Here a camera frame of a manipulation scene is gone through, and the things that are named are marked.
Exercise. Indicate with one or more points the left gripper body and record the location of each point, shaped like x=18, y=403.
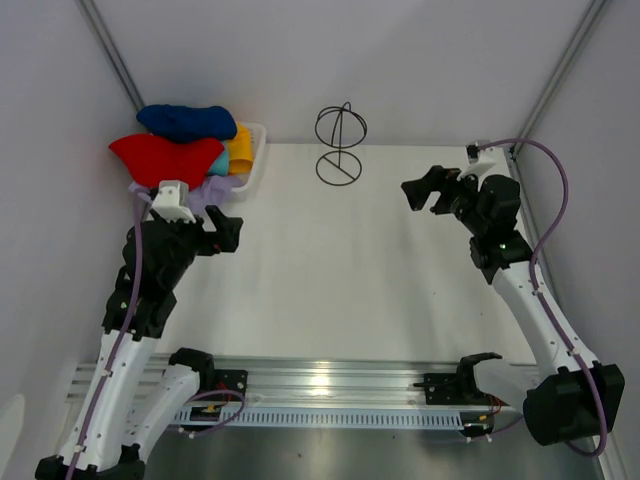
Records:
x=191, y=239

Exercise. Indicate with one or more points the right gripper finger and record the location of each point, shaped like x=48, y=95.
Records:
x=418, y=191
x=443, y=204

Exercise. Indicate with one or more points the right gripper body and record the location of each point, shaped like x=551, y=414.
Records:
x=462, y=193

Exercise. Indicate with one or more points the lavender hat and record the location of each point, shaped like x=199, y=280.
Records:
x=214, y=190

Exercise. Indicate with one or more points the teal hat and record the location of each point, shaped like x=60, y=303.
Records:
x=220, y=167

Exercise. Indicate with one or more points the red hat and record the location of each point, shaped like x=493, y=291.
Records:
x=152, y=159

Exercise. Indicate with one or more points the black wire hat stand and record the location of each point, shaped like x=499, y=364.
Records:
x=339, y=155

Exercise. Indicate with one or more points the blue hat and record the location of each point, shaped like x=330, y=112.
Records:
x=182, y=124

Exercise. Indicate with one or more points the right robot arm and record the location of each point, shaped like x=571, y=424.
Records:
x=577, y=396

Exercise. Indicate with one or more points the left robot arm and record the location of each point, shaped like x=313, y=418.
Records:
x=113, y=435

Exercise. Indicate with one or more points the yellow hat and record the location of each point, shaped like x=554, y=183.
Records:
x=240, y=151

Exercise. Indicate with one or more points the white plastic basket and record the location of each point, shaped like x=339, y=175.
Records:
x=244, y=185

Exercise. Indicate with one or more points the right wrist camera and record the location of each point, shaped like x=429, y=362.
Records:
x=480, y=162

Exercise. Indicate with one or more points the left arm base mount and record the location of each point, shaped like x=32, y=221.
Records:
x=234, y=380

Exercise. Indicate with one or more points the aluminium mounting rail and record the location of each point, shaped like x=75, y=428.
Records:
x=333, y=384

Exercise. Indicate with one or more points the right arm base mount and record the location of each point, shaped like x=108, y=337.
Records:
x=449, y=389

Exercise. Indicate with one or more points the white slotted cable duct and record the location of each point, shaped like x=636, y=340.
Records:
x=293, y=417

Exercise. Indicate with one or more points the right corner frame profile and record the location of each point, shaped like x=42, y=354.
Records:
x=578, y=40

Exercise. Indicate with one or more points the corner frame profile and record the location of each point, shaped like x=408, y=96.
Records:
x=578, y=40
x=107, y=45

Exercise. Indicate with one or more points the left corner frame profile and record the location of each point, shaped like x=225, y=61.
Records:
x=107, y=45

